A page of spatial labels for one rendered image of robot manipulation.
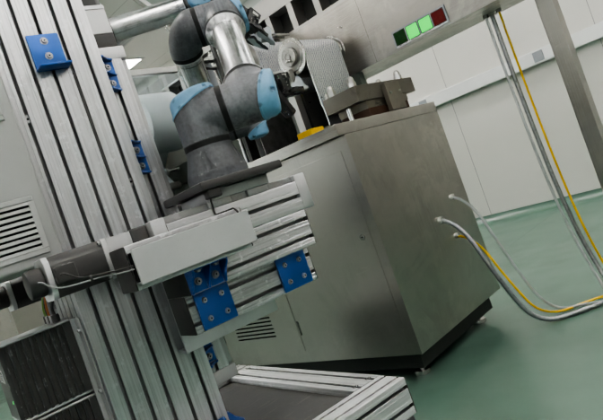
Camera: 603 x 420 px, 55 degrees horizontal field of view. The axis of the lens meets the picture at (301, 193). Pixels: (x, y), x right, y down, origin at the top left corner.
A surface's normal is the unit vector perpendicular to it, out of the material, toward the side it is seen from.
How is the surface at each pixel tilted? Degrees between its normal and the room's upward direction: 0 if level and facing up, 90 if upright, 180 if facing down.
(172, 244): 90
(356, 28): 90
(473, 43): 90
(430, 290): 90
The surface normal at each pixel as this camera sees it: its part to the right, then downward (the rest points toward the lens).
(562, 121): -0.65, 0.22
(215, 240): 0.56, -0.20
